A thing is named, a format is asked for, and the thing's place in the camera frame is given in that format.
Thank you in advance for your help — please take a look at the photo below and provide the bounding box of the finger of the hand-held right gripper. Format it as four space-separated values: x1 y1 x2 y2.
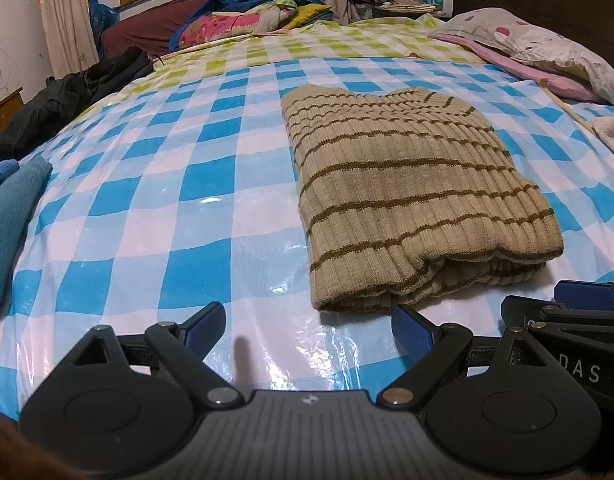
501 295 614 335
554 280 614 312

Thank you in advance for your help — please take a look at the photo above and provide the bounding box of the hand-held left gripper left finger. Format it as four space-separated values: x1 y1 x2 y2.
69 301 244 408

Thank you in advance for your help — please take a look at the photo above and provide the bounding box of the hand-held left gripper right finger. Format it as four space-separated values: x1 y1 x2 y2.
376 304 560 408

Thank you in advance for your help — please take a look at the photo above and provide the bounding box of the beige striped ribbed sweater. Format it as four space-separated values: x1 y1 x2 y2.
281 85 564 313

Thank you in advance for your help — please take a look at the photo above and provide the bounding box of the blue white checked bed sheet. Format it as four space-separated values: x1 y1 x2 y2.
0 55 614 411

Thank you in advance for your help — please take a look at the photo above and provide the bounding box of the white fluffy cloth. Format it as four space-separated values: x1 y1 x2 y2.
590 116 614 168

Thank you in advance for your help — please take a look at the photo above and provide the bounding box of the blue folded towel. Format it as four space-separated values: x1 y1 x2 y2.
0 155 54 317

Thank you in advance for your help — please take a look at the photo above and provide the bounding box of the pink blanket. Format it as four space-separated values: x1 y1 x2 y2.
429 32 613 106

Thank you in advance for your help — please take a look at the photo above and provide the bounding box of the grey dotted pillow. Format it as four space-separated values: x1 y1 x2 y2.
439 7 614 108

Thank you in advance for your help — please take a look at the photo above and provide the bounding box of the black jacket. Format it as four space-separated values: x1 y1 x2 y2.
0 46 155 166

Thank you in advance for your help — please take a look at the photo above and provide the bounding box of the wooden cabinet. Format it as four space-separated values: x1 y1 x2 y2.
0 86 25 136

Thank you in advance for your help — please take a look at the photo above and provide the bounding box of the pink floral quilt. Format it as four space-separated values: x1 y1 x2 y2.
179 11 260 50

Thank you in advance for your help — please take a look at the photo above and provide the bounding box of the green white checked bed sheet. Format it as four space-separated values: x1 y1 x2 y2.
99 14 480 106

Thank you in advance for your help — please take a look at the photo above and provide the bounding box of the dark red sofa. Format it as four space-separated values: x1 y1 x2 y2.
101 0 313 58

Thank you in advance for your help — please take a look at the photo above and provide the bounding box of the blue plastic bag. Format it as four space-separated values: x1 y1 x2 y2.
88 0 120 51

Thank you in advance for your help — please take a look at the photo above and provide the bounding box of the stack of papers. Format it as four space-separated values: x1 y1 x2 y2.
379 0 440 15

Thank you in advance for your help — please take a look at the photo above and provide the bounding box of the yellow cloth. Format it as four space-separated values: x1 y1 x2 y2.
287 4 334 30

